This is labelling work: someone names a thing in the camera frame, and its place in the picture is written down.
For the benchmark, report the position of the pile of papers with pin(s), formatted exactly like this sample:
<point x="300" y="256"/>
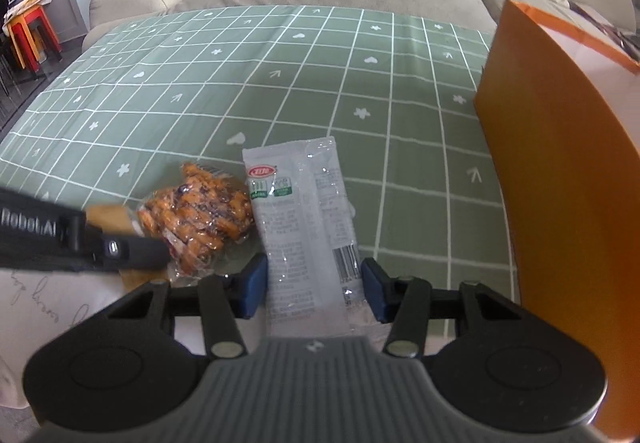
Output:
<point x="27" y="5"/>

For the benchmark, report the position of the orange nut brittle packet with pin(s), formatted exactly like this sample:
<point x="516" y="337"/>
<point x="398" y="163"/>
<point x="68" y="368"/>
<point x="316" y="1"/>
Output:
<point x="200" y="208"/>

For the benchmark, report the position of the grey white snack packet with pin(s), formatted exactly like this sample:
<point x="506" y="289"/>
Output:
<point x="295" y="233"/>

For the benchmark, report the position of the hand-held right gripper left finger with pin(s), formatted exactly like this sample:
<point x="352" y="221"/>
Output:
<point x="254" y="285"/>

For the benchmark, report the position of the black chair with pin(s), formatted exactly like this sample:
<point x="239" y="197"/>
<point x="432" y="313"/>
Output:
<point x="5" y="58"/>

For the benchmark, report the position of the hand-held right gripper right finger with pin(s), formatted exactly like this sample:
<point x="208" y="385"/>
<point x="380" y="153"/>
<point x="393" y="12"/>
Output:
<point x="376" y="290"/>

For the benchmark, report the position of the stack of magazines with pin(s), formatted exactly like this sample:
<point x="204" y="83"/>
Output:
<point x="616" y="35"/>

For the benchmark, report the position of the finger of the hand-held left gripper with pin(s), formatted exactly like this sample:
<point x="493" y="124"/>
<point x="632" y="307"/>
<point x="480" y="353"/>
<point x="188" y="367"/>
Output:
<point x="130" y="250"/>

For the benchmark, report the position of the green checked tablecloth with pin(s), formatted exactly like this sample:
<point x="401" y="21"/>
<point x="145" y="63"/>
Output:
<point x="300" y="88"/>

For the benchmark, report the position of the beige wafer packet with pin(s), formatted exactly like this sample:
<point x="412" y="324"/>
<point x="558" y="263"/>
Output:
<point x="112" y="218"/>

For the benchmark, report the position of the red and orange stools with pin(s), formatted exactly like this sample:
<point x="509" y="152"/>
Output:
<point x="35" y="38"/>

